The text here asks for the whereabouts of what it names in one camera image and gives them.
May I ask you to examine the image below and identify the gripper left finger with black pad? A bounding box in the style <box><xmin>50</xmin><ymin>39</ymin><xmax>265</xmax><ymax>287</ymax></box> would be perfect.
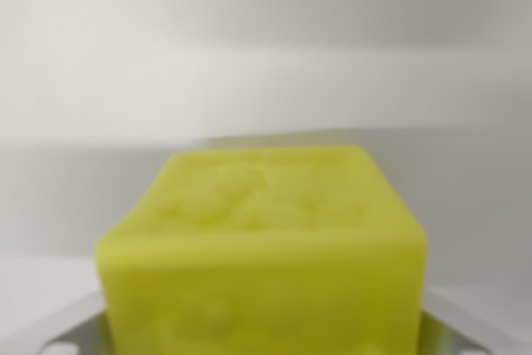
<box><xmin>37</xmin><ymin>288</ymin><xmax>116</xmax><ymax>355</ymax></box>

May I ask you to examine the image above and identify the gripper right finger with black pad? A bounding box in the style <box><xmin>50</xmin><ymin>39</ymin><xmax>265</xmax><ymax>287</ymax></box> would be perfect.
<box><xmin>417</xmin><ymin>286</ymin><xmax>494</xmax><ymax>355</ymax></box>

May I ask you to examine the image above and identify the yellow cube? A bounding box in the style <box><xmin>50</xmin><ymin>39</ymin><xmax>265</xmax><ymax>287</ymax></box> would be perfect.
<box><xmin>93</xmin><ymin>145</ymin><xmax>429</xmax><ymax>355</ymax></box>

